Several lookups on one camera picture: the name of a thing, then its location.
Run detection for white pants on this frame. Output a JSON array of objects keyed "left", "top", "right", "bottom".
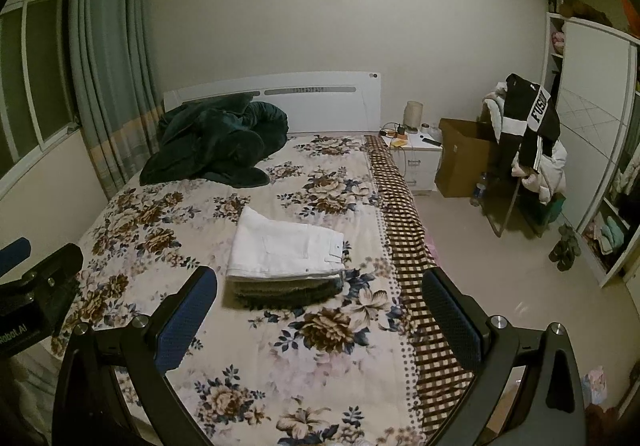
[{"left": 227, "top": 206, "right": 344, "bottom": 281}]

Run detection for pink packet on floor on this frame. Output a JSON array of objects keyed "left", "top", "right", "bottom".
[{"left": 582, "top": 366, "right": 608, "bottom": 405}]

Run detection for dark shoes on floor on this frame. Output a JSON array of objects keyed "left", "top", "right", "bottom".
[{"left": 548, "top": 224, "right": 582, "bottom": 271}]

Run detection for floral and checked bed blanket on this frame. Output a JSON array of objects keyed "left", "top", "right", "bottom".
[{"left": 46, "top": 135, "right": 473, "bottom": 445}]

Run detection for dark folded garment under pants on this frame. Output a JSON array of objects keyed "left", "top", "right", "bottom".
[{"left": 230, "top": 273, "right": 344, "bottom": 309}]

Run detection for plastic water bottle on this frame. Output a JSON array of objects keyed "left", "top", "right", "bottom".
[{"left": 470, "top": 172, "right": 487, "bottom": 206}]

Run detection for dark green quilt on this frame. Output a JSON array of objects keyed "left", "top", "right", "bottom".
[{"left": 140, "top": 92, "right": 288, "bottom": 189}]

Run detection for brown cardboard box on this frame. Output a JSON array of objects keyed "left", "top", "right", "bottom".
[{"left": 435, "top": 119, "right": 498, "bottom": 198}]

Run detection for green striped curtain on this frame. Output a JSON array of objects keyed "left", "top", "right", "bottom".
[{"left": 70, "top": 0, "right": 162, "bottom": 198}]

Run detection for white framed window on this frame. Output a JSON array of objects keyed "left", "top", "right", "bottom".
[{"left": 1, "top": 0, "right": 79, "bottom": 195}]

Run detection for clothes pile on chair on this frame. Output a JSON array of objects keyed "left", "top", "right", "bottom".
[{"left": 480, "top": 73, "right": 567, "bottom": 205}]

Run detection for white bedside table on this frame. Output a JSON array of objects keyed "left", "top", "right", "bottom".
[{"left": 383, "top": 133, "right": 442, "bottom": 195}]

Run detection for beige table lamp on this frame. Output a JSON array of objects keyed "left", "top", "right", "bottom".
[{"left": 402, "top": 100, "right": 424, "bottom": 133}]

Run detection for white wardrobe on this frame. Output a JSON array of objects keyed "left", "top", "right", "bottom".
[{"left": 541, "top": 12, "right": 639, "bottom": 288}]

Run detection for white bed headboard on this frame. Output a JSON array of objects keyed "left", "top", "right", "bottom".
[{"left": 163, "top": 71, "right": 382, "bottom": 134}]

